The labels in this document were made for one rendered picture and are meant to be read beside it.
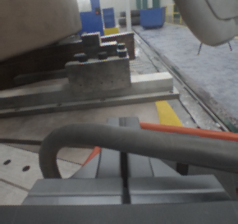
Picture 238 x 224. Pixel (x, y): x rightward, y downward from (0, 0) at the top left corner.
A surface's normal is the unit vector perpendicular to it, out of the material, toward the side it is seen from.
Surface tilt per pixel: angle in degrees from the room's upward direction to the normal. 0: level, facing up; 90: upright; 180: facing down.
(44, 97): 72
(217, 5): 90
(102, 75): 90
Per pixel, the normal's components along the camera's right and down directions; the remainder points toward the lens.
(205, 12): -0.40, 0.51
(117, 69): 0.02, 0.47
